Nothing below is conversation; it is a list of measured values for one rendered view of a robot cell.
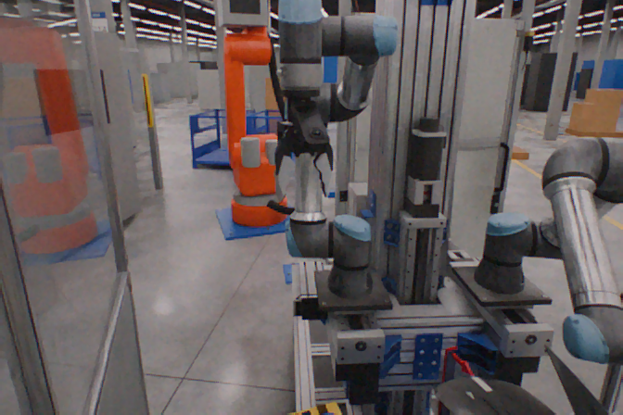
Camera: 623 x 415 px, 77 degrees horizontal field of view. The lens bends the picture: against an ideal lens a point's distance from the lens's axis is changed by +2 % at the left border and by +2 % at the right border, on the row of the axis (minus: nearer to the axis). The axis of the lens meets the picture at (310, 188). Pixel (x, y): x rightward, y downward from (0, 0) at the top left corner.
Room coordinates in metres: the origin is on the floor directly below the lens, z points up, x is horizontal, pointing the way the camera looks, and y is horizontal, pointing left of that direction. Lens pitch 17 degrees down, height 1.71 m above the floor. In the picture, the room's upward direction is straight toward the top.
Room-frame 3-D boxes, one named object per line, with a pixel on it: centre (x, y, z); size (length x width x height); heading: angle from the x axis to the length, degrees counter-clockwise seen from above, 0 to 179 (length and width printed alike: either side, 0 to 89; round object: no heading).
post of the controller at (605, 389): (0.82, -0.78, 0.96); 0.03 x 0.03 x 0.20; 18
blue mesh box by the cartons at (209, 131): (7.49, 1.64, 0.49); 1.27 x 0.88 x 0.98; 172
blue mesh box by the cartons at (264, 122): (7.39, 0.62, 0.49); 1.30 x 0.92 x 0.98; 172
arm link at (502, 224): (1.16, -0.63, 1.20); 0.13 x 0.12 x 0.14; 78
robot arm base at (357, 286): (1.13, -0.13, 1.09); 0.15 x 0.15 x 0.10
